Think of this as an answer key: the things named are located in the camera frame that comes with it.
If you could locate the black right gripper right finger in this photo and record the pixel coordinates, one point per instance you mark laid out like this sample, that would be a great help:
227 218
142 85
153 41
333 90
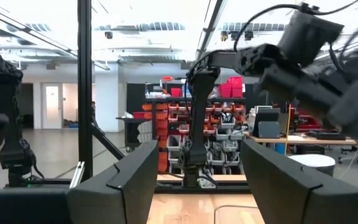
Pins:
278 189

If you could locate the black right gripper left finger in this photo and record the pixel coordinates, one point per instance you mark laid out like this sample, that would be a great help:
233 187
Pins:
129 189

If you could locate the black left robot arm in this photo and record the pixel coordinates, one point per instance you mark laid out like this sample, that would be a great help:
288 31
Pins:
200 124

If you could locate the red tool chest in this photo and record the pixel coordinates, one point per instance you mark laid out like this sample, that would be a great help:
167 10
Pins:
306 123

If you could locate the wooden workbench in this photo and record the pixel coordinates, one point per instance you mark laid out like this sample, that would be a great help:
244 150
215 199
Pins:
297 139

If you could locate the black rolling cart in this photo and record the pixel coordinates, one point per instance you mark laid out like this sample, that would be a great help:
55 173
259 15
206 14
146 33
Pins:
132 130

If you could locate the thin yellow pole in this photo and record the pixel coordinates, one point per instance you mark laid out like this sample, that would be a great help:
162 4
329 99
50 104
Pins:
288 130

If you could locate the grey desktop device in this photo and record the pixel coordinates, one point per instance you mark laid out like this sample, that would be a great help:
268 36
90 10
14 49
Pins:
267 124

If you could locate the rack with orange bins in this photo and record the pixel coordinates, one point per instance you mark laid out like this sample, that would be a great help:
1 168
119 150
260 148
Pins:
166 124

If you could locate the white pillar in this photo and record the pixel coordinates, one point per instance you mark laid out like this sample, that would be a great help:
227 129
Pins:
106 102

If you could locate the red plastic bin stack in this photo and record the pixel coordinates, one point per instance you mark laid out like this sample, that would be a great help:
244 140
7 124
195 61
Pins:
232 88

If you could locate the white door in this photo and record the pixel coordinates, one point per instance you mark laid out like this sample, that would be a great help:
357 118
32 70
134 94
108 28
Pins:
52 105

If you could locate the black aluminium table frame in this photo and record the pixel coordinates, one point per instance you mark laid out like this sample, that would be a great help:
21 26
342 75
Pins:
84 93

